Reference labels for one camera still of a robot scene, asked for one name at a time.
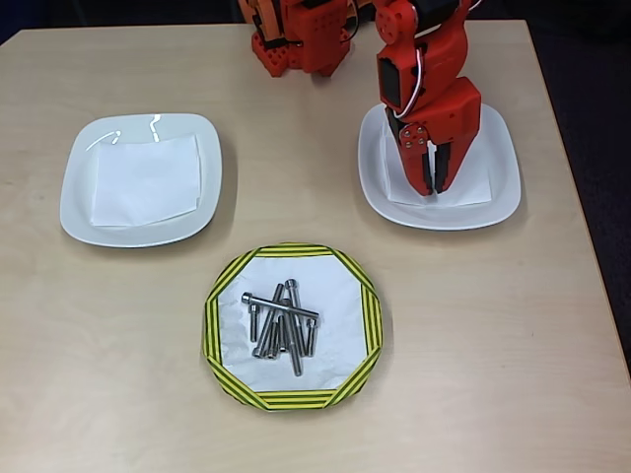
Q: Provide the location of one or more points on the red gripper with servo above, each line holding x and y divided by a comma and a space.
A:
446, 129

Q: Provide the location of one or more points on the red 3D-printed robot arm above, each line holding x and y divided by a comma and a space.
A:
315, 39

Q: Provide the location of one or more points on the white paper napkin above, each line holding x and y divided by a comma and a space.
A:
148, 182
473, 187

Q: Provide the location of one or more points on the white square plate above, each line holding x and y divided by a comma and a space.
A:
79, 162
505, 162

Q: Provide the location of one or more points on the crumpled white paper liner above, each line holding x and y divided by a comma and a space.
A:
335, 320

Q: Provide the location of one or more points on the orange table clamp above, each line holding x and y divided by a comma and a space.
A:
261, 20

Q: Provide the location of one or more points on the yellow striped octagonal paper plate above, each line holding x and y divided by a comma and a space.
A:
291, 400

